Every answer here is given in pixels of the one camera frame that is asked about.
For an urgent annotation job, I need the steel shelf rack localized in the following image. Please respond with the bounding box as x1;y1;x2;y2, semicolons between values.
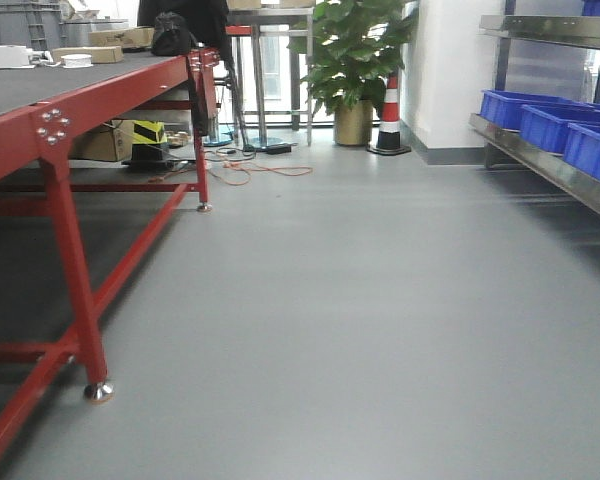
469;3;600;215

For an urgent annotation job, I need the blue shelf bin left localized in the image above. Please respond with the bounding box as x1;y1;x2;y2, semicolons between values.
479;89;591;130

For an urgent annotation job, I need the blue shelf bin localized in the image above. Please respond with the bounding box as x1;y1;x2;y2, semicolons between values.
479;89;591;130
563;123;600;181
519;105;600;154

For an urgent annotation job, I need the cardboard box on table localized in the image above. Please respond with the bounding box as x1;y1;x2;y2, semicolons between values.
88;27;154;50

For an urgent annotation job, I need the blue shelf bin middle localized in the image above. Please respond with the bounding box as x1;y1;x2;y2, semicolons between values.
519;105;600;154

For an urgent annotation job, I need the blue shelf bin right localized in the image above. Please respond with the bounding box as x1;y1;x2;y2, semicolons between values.
563;123;600;181

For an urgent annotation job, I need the orange white traffic cone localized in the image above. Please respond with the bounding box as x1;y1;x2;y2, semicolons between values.
366;71;411;156

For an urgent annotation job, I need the green potted plant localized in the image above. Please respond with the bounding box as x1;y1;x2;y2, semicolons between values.
289;0;419;146

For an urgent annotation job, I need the black bag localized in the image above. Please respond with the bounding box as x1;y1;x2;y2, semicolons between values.
150;12;196;56

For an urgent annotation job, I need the white tape roll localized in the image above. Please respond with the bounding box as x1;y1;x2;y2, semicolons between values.
61;54;93;69

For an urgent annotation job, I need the orange cable on floor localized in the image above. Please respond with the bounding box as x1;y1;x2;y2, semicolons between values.
149;147;314;189

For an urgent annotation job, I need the steel stool frame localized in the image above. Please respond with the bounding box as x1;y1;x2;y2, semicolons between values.
228;1;315;152

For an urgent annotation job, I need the red metal frame table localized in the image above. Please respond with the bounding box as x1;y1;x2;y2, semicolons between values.
0;47;219;479

